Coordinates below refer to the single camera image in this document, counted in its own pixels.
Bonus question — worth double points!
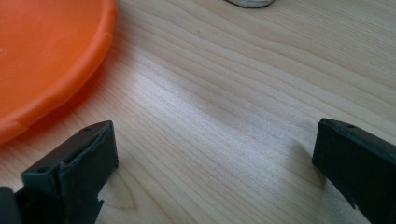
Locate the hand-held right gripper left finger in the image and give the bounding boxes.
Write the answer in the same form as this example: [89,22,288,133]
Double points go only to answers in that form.
[14,119,120,224]

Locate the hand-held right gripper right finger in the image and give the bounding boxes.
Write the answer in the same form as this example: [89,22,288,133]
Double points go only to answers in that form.
[312,118,396,224]

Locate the orange plastic plate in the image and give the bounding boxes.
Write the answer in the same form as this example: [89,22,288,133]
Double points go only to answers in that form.
[0,0,119,146]

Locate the grey round object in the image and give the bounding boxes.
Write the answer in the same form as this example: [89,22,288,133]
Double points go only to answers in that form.
[224,0,276,9]

